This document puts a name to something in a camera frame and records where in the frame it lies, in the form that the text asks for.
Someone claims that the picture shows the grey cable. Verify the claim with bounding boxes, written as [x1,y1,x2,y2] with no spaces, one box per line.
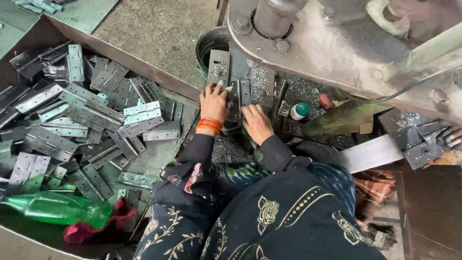
[337,61,462,104]

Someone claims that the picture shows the green metal sheet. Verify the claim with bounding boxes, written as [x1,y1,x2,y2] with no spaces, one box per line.
[0,0,120,60]

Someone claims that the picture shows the slotted metal die plate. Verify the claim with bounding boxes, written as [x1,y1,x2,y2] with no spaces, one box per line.
[207,49,231,87]

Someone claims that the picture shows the maroon cloth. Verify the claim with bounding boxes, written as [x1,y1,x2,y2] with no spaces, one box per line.
[64,196,138,245]

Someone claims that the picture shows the white bottle with green cap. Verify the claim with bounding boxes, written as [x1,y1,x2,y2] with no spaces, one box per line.
[290,103,310,121]

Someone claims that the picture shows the grey metal hinge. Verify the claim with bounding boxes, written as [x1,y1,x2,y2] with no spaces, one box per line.
[228,80,252,123]

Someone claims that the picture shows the heap of dark metal hinges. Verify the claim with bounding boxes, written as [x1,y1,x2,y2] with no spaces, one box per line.
[403,120,456,171]

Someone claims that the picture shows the green stained wooden block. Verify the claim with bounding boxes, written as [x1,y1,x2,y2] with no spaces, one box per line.
[302,100,392,139]

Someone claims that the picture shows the orange red bangles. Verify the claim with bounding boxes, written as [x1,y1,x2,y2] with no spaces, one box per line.
[195,118,223,136]

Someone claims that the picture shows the black round bucket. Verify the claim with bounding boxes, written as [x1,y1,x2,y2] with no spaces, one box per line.
[196,26,231,81]

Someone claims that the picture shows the person's black floral garment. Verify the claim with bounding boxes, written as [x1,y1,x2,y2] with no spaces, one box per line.
[133,159,387,260]

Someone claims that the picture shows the person's right hand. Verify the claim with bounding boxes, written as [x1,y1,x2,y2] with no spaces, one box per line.
[241,104,275,146]

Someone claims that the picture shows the grey press machine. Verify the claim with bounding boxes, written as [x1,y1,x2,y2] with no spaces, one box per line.
[217,0,462,125]

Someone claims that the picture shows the person's left hand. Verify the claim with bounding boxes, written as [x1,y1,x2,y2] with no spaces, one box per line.
[199,80,234,125]

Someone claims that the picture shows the red capped small bottle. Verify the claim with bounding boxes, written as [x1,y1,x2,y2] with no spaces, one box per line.
[317,93,335,110]

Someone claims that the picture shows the dark metal box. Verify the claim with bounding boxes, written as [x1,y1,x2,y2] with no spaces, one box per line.
[396,165,462,260]

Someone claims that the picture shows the small heap of green hinges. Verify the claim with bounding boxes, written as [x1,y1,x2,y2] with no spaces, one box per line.
[14,0,65,15]

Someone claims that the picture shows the heap of metal shavings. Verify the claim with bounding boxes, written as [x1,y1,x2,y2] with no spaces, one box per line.
[249,67,334,120]

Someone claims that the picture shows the long flat metal bar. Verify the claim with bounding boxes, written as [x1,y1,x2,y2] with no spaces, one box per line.
[325,134,405,175]

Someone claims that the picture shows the pile of grey metal hinges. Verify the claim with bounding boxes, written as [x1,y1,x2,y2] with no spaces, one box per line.
[0,40,184,203]

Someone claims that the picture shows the large metal tray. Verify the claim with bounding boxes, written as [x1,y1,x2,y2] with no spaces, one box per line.
[0,14,201,260]

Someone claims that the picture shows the plaid orange cloth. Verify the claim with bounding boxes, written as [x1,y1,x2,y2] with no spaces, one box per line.
[353,170,398,204]

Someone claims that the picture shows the green plastic bottle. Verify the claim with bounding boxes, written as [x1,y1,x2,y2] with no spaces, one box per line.
[0,191,114,229]

